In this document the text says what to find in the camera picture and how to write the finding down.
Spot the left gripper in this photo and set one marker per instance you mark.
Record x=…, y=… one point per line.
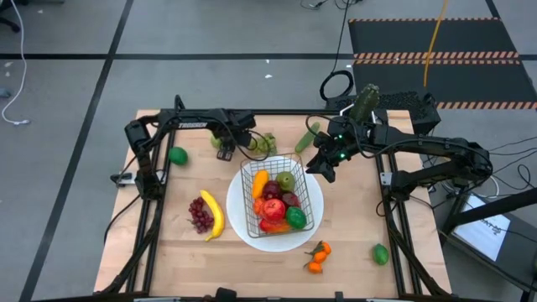
x=235, y=132

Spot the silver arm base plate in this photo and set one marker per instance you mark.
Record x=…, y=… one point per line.
x=123, y=179
x=386, y=179

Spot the yellow-orange mango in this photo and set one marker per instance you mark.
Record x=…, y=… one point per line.
x=260, y=184

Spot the black aluminium table frame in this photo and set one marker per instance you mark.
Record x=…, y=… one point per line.
x=293, y=112

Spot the green cucumber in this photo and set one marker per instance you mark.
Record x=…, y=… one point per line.
x=306, y=138

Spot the green pear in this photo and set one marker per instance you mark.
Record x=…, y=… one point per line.
x=215, y=142

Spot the yellow banana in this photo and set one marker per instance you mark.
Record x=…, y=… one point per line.
x=216, y=214

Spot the red grape bunch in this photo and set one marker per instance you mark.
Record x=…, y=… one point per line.
x=199, y=216

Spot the dark red apple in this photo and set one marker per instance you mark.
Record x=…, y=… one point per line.
x=290, y=199
x=271, y=189

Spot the black orange-striped floor mat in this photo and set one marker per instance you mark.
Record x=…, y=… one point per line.
x=461, y=79

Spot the white round woven placemat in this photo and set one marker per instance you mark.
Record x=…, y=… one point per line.
x=236, y=209

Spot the tangerine cluster with leaves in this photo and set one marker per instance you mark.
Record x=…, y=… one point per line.
x=320, y=257

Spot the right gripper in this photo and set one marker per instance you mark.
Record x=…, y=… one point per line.
x=333, y=147

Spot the white paper sheet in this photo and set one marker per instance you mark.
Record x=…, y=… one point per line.
x=482, y=230

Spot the green lime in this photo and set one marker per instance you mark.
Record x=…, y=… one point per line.
x=380, y=254
x=296, y=218
x=178, y=156

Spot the black stand frame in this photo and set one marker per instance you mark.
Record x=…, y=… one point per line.
x=491, y=209

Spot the light green apple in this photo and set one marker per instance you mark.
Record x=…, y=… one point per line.
x=285, y=181

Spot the green grape bunch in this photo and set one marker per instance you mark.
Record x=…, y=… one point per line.
x=265, y=144

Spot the black studded crate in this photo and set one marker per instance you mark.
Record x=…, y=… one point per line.
x=415, y=109

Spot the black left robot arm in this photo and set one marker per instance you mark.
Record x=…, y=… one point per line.
x=180, y=119

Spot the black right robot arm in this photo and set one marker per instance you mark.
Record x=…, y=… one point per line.
x=440, y=147

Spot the black table-level camera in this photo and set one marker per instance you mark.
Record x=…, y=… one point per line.
x=225, y=295

